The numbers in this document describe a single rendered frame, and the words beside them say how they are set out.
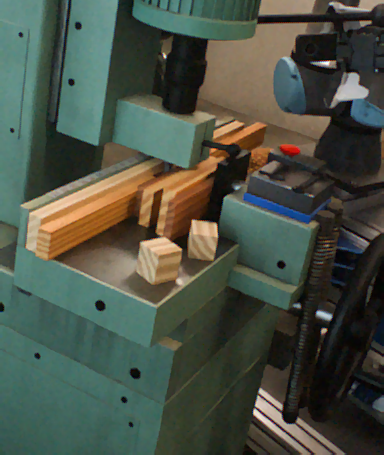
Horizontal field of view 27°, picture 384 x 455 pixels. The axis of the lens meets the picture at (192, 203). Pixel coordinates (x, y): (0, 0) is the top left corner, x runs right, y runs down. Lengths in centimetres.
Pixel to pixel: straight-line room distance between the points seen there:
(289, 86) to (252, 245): 60
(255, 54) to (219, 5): 375
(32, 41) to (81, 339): 43
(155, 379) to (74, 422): 17
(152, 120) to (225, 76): 378
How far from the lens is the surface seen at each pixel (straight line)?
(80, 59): 119
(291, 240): 109
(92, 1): 116
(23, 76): 120
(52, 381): 120
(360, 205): 183
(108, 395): 115
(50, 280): 101
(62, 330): 114
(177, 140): 116
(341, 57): 130
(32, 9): 118
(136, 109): 119
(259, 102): 485
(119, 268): 100
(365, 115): 149
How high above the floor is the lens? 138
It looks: 23 degrees down
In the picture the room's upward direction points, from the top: 11 degrees clockwise
